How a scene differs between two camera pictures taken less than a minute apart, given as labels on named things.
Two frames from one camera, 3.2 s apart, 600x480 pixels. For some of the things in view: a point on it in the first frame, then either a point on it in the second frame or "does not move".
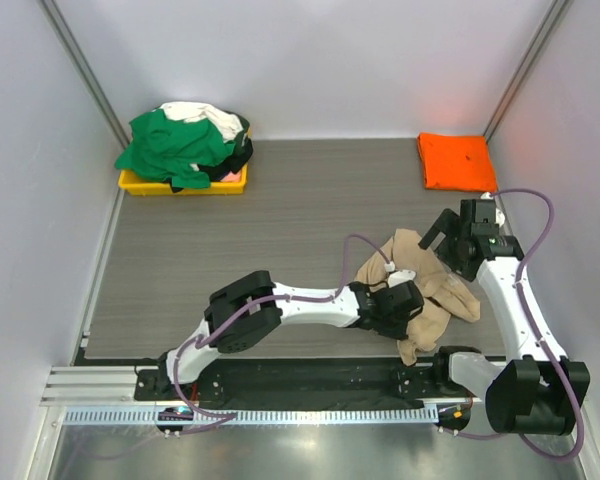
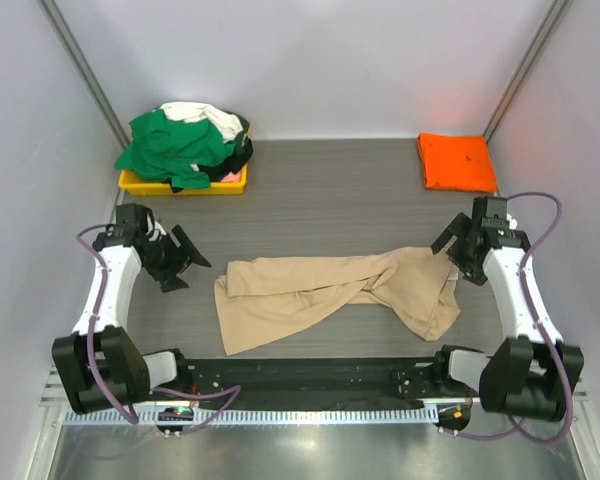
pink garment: [232, 177] does not move
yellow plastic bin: [148, 186] does not move
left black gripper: [397, 331] -> [175, 266]
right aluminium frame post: [553, 16] does not move
